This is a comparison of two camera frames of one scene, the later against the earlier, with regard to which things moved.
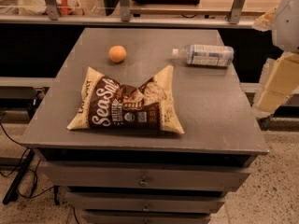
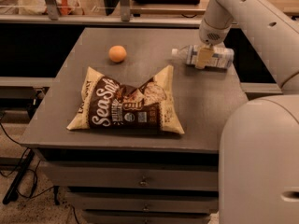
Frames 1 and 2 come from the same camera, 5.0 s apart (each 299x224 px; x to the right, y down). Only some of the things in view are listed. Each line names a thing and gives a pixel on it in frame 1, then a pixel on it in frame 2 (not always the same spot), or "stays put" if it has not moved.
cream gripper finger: x=279 y=79 → x=212 y=36
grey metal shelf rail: x=52 y=17 stays put
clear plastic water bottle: x=206 y=55 stays put
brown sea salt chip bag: x=109 y=103 stays put
